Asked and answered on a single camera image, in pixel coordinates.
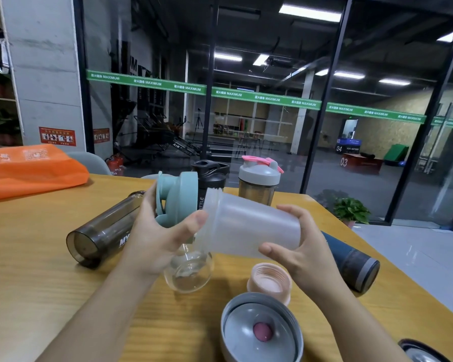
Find large grey lid pink plug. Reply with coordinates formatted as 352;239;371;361
220;292;304;362

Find clear glass cup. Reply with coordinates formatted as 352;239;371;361
163;243;215;294

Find person's right forearm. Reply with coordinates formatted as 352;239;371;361
310;285;414;362

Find red-brown plyo box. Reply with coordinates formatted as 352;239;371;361
340;154;384;174

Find blue plyo box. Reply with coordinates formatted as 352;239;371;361
336;139;362;154

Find smoky grey plastic bottle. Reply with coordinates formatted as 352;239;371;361
66;191;148;269

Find black round lid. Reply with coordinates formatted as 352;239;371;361
397;338;451;362

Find green gym mat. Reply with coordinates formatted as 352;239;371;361
384;144;409;164

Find person's right hand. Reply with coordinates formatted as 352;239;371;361
258;204;349;303

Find teal shaker lid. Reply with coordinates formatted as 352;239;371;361
155;170;200;229

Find translucent white shaker cup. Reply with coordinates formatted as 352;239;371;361
194;188;302;260

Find black glass partition frame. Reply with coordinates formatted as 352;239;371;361
73;0;453;232

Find black shaker bottle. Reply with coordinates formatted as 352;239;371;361
191;160;231;211

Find ceiling light panels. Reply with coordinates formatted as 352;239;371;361
213;4;453;87

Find black gym machines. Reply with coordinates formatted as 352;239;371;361
113;98;212;162

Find shaker bottle grey pink lid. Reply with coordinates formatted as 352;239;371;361
238;155;284;206

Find steel door handle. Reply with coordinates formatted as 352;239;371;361
419;103;453;174

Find pink screw lid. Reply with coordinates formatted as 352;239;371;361
246;262;292;306

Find dark blue thermos bottle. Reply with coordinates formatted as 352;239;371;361
321;231;381;294

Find large red warning sign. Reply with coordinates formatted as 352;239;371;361
39;126;77;147

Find person's left hand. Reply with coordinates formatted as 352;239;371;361
122;182;209;278

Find grey chair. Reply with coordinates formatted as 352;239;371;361
66;152;112;176

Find black tripod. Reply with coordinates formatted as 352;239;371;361
193;108;205;142

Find person's left forearm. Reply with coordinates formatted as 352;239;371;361
36;259;163;362

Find green potted plant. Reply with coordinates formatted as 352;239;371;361
332;197;371;228

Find orange fabric bag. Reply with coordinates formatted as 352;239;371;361
0;144;90;203

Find shelf with plants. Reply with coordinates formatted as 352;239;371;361
0;60;23;149

